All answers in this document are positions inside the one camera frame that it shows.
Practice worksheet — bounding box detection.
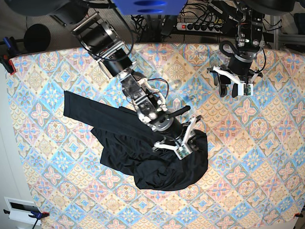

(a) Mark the black t-shirt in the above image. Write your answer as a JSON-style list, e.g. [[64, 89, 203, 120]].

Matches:
[[63, 91, 208, 191]]

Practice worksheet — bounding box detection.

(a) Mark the black round stool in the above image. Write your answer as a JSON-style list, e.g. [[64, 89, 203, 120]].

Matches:
[[23, 24, 51, 53]]

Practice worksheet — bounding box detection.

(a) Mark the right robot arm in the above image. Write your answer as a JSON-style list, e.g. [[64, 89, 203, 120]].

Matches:
[[71, 12, 200, 160]]

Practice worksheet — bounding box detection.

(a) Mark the red blue clamp top left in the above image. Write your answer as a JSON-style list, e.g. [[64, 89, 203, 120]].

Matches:
[[0, 37, 17, 75]]

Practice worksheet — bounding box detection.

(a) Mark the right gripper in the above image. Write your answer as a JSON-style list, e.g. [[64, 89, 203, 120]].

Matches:
[[152, 112, 201, 160]]

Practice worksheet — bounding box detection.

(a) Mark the black clamp bottom right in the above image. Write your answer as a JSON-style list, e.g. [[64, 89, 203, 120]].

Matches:
[[294, 213, 304, 218]]

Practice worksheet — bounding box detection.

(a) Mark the blue clamp bottom left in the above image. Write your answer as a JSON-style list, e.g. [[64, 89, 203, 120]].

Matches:
[[3, 209, 50, 221]]

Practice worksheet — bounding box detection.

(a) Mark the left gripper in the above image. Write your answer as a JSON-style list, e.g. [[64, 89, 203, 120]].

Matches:
[[207, 41, 263, 98]]

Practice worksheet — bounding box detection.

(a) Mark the patterned colourful tablecloth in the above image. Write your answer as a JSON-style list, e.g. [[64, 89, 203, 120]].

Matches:
[[0, 44, 305, 229]]

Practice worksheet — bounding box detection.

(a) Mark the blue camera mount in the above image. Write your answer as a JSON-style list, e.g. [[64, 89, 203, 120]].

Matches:
[[113, 0, 187, 15]]

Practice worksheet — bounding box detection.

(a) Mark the white wall vent box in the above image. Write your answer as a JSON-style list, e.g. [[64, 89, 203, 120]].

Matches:
[[4, 197, 39, 225]]

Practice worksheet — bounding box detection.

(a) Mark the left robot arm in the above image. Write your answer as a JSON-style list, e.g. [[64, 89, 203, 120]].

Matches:
[[208, 1, 264, 98]]

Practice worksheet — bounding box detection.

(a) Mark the white power strip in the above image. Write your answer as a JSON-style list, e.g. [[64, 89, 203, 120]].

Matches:
[[176, 22, 238, 34]]

